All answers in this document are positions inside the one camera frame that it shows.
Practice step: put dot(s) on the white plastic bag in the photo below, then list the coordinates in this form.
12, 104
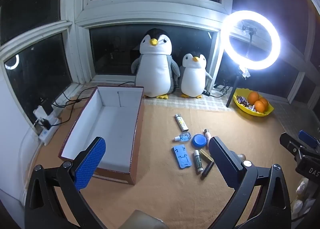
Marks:
302, 186

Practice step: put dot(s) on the blue phone stand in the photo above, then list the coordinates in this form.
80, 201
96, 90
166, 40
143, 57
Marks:
181, 156

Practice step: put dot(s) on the small penguin plush toy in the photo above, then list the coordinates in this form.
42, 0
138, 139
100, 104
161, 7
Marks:
191, 78

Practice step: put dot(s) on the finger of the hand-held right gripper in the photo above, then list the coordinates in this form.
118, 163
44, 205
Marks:
290, 143
308, 138

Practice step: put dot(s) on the small black usb charger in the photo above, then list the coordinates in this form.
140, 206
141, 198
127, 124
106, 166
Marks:
46, 123

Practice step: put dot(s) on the pink cosmetic tube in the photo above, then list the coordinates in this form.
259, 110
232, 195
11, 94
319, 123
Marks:
207, 135

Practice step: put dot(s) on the blue eye drop bottle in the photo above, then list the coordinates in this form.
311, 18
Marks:
185, 136

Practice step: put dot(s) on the pile of wrapped candies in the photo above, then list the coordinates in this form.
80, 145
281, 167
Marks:
241, 99

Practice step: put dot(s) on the brown table mat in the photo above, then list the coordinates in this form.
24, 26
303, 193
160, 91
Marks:
162, 194

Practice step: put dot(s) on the large black power adapter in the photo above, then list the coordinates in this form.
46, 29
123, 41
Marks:
47, 106

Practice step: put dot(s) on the wooden clothespin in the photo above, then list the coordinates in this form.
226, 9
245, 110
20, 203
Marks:
206, 155

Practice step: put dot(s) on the brown box with white inside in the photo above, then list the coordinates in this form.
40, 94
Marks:
115, 128

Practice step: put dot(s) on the chequered cloth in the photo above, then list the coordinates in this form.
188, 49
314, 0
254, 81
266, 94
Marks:
175, 102

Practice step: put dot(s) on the patterned lighter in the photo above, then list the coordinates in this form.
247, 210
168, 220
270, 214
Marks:
180, 121

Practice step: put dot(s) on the large penguin plush toy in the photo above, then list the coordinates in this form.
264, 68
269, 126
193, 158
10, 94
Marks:
155, 73

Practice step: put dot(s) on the black cosmetic stick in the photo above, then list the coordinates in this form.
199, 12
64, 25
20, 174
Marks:
207, 170

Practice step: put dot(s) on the flat white power adapter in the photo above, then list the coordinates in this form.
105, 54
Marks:
39, 113

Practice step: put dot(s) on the green lip balm stick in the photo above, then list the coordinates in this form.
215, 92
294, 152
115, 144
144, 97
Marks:
197, 160

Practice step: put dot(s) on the white power strip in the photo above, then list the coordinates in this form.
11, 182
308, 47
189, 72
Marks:
48, 133

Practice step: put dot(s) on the white window frame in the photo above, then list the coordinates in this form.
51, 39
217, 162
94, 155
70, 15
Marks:
150, 12

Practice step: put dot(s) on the blue round cap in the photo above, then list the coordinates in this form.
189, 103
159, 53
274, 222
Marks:
199, 141

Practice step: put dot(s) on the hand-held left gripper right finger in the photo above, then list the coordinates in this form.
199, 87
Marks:
222, 161

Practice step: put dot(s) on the yellow bowl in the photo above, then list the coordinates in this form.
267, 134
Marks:
250, 113

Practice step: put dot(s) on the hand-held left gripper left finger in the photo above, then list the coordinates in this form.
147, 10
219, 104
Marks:
90, 161

